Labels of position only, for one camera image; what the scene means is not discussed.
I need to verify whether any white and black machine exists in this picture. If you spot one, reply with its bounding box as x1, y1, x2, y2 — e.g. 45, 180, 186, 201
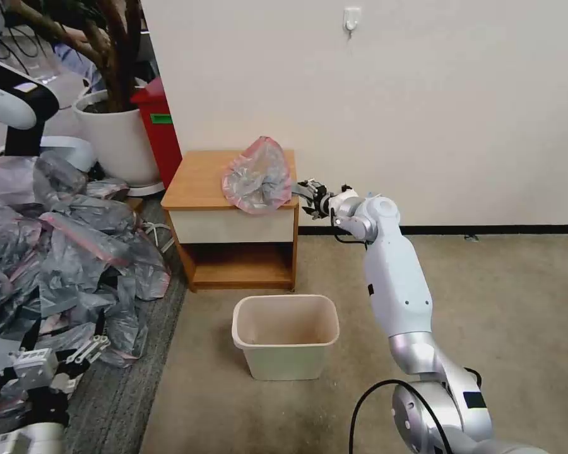
0, 50, 61, 158

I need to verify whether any pile of grey garbage bags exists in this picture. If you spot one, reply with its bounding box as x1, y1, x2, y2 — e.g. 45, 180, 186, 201
0, 150, 173, 429

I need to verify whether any brown potted tree trunk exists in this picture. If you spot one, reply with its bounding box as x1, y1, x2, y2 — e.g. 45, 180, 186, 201
7, 0, 144, 114

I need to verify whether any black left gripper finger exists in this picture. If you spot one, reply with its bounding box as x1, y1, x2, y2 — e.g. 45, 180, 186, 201
8, 317, 43, 368
58, 306, 111, 380

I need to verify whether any white pot saucer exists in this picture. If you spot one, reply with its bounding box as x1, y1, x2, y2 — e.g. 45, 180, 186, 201
122, 179, 167, 198

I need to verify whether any pink grey garbage bag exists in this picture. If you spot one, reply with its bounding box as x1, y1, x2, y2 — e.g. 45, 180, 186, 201
221, 136, 299, 216

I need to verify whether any red bin with green label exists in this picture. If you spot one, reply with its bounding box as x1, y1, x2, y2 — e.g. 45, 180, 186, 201
130, 77, 184, 191

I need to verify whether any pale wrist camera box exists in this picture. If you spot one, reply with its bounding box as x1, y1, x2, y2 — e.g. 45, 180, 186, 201
8, 348, 59, 392

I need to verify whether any white wall hook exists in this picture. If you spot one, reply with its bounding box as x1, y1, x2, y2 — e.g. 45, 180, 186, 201
342, 6, 362, 33

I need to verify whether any white round plant pot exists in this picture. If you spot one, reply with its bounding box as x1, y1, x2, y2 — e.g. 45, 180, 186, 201
71, 88, 163, 187

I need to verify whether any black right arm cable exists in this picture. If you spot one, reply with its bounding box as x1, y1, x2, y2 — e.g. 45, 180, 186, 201
350, 368, 483, 454

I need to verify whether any beige plastic trash can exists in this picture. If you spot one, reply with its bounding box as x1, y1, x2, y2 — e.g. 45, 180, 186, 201
231, 293, 340, 382

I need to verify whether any white floor cable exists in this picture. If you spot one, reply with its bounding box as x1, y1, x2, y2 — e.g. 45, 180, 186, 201
141, 221, 177, 254

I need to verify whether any wooden bedside table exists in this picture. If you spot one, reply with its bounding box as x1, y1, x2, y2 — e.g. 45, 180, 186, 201
160, 149, 300, 293

